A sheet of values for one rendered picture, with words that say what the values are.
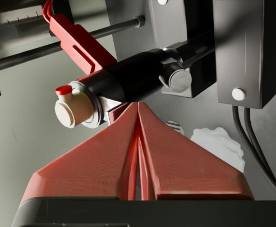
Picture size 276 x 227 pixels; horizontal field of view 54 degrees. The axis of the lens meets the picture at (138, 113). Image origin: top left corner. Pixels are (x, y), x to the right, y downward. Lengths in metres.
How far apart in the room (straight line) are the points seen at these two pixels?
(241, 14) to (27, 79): 0.32
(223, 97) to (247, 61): 0.04
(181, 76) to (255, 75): 0.08
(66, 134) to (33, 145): 0.06
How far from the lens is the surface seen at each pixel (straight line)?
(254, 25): 0.21
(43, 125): 0.47
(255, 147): 0.23
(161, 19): 0.25
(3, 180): 0.47
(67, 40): 0.18
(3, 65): 0.34
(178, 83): 0.16
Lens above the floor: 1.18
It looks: 38 degrees down
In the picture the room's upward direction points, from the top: 122 degrees counter-clockwise
